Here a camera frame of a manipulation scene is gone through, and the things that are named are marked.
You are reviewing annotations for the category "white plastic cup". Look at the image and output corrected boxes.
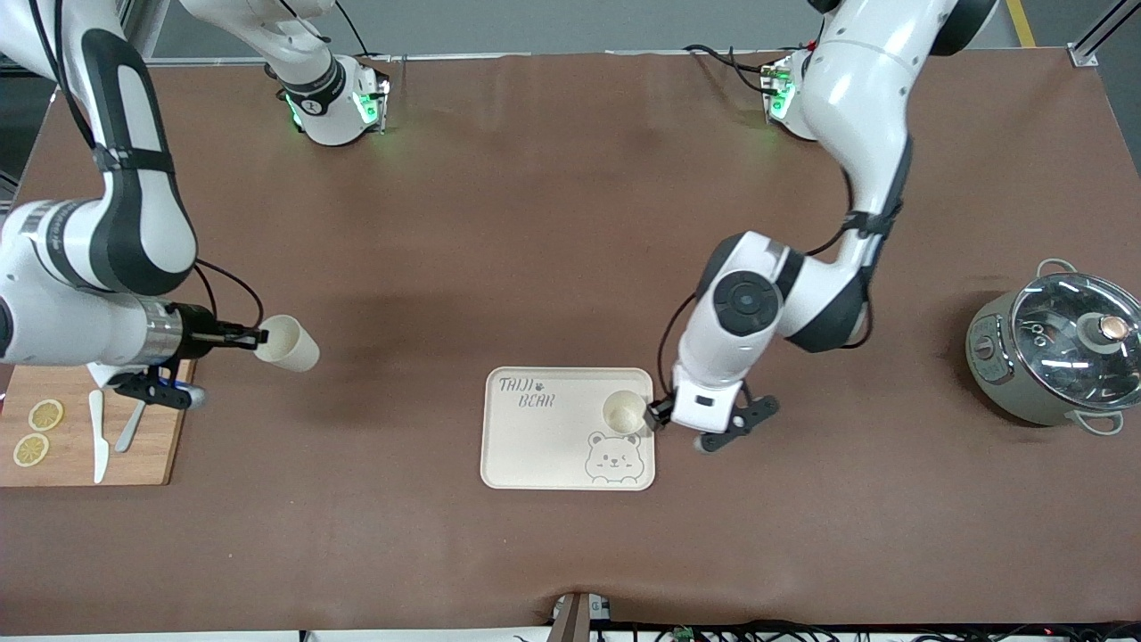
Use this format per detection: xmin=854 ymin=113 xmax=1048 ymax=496
xmin=603 ymin=390 xmax=651 ymax=438
xmin=254 ymin=315 xmax=320 ymax=373

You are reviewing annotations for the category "cream tray with bear print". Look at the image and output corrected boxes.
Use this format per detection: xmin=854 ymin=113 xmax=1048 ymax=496
xmin=480 ymin=366 xmax=656 ymax=491

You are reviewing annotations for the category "wooden cutting board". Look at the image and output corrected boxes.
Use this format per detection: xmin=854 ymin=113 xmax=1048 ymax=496
xmin=0 ymin=357 xmax=195 ymax=488

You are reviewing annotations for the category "white plastic knife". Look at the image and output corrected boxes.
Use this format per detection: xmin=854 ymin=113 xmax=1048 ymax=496
xmin=88 ymin=389 xmax=110 ymax=484

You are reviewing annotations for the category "metal table clamp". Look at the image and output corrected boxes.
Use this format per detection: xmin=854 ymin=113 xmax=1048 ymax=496
xmin=548 ymin=591 xmax=612 ymax=642

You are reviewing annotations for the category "sage green electric cooking pot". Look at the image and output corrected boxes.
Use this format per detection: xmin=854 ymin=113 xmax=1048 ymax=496
xmin=965 ymin=259 xmax=1141 ymax=436

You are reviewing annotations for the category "glass pot lid with knob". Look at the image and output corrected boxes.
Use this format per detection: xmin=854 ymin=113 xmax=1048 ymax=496
xmin=1012 ymin=272 xmax=1141 ymax=411

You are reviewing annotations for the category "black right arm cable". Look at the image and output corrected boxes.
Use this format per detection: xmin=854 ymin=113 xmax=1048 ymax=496
xmin=192 ymin=259 xmax=265 ymax=333

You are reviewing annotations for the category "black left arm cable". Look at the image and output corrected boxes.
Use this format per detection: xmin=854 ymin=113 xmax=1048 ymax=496
xmin=658 ymin=294 xmax=699 ymax=407

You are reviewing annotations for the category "black cable at arm base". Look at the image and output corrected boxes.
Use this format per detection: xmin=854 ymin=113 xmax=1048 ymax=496
xmin=685 ymin=43 xmax=772 ymax=95
xmin=334 ymin=0 xmax=372 ymax=57

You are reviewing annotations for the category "aluminium frame post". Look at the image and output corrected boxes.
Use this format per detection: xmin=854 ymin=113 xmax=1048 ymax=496
xmin=1070 ymin=0 xmax=1141 ymax=69

